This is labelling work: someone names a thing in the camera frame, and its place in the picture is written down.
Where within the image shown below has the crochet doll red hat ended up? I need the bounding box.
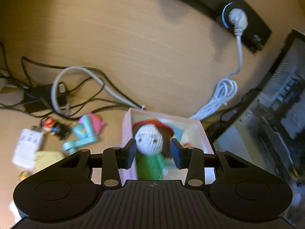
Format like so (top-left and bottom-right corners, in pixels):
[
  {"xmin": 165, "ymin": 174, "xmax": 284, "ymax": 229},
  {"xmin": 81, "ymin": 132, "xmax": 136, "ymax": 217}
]
[{"xmin": 132, "ymin": 118, "xmax": 174, "ymax": 180}]

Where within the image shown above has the pink cardboard box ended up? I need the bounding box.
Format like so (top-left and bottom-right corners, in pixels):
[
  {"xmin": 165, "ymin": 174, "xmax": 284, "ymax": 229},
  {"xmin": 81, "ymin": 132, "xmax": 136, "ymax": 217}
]
[{"xmin": 119, "ymin": 109, "xmax": 216, "ymax": 184}]

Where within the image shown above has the pink round toy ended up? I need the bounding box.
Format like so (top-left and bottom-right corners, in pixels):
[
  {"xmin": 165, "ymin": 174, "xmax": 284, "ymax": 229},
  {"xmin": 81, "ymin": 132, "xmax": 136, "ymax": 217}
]
[{"xmin": 75, "ymin": 113, "xmax": 105, "ymax": 138}]

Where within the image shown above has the teal toy stand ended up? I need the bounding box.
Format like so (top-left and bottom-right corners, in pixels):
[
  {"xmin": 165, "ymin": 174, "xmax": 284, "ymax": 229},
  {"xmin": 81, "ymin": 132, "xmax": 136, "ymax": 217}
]
[{"xmin": 63, "ymin": 113, "xmax": 98, "ymax": 155}]

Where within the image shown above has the small red black figure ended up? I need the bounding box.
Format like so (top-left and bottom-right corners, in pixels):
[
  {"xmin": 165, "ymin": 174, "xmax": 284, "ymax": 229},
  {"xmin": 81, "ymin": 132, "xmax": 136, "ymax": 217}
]
[{"xmin": 40, "ymin": 116, "xmax": 71, "ymax": 140}]

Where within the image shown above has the white rectangular card box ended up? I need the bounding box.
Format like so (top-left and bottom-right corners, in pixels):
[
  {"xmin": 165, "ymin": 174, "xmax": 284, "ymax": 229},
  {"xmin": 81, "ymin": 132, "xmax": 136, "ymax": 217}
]
[{"xmin": 12, "ymin": 129, "xmax": 44, "ymax": 170}]

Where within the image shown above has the black power adapter brick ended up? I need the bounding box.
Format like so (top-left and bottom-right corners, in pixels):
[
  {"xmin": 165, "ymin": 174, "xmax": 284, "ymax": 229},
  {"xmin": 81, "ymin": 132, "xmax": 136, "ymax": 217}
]
[{"xmin": 22, "ymin": 82, "xmax": 67, "ymax": 113}]

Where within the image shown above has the grey looped cable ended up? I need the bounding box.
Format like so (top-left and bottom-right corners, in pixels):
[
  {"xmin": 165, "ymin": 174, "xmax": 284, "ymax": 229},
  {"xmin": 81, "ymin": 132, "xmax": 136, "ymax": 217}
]
[{"xmin": 51, "ymin": 66, "xmax": 146, "ymax": 115}]

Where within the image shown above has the white coiled power cable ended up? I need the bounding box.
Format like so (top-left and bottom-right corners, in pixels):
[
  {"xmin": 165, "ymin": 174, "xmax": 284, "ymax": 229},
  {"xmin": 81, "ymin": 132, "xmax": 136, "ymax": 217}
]
[{"xmin": 189, "ymin": 8, "xmax": 249, "ymax": 121}]

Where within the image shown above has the yellow bell keychain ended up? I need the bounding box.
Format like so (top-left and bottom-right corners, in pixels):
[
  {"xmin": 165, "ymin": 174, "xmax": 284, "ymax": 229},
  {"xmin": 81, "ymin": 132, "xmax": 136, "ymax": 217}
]
[{"xmin": 19, "ymin": 170, "xmax": 33, "ymax": 181}]

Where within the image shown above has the black cable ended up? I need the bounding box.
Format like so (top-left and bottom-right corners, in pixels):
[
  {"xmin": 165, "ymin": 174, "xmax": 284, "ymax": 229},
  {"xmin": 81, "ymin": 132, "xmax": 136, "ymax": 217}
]
[{"xmin": 0, "ymin": 41, "xmax": 141, "ymax": 121}]

